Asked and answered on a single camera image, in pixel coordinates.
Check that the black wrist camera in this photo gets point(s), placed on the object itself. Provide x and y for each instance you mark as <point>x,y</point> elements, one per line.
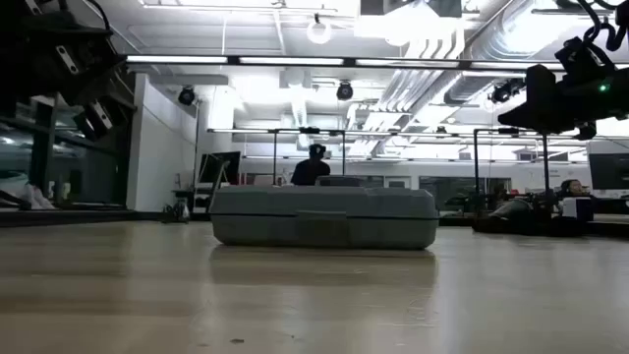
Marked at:
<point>66,59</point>
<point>582,61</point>

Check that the white round ceiling fixture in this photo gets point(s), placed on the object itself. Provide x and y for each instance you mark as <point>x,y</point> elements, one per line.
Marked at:
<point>319,32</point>

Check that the black background rig frame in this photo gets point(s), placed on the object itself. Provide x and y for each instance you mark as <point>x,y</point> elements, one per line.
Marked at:
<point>309,130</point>
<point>545,172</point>

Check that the white stepladder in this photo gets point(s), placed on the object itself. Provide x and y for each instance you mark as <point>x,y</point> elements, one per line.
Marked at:
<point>218,179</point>

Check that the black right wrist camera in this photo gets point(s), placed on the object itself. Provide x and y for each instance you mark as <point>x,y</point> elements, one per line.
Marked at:
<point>582,61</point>

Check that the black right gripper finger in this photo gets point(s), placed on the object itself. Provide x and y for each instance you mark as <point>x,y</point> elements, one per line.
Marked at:
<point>540,108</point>

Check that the black ceiling spotlight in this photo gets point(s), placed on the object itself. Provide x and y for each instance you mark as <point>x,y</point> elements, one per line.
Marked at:
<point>187,96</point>
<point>503,92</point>
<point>344,91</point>

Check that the white cloth bundle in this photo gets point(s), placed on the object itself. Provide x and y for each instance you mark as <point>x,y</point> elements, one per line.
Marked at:
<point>34,199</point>

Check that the white box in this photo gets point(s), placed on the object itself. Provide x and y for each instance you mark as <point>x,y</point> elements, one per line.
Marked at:
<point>579,209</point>

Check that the black work gloves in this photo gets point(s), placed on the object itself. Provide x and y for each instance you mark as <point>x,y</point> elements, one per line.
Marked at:
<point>521,226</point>

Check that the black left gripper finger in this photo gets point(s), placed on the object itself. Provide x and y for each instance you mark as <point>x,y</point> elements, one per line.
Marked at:
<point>96,123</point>

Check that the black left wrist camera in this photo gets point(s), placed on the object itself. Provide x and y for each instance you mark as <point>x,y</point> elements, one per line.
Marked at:
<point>66,59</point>

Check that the black computer monitor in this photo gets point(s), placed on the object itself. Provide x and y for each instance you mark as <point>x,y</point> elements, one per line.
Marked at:
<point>221,167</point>
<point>609,172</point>

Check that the grey plastic tool case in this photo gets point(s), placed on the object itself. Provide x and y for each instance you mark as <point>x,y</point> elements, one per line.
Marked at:
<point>319,221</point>

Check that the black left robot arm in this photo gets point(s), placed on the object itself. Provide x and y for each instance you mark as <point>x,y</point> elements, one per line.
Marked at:
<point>24,49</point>

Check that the person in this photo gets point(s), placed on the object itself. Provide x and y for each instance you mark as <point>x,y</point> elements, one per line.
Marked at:
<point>309,172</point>
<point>572,187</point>

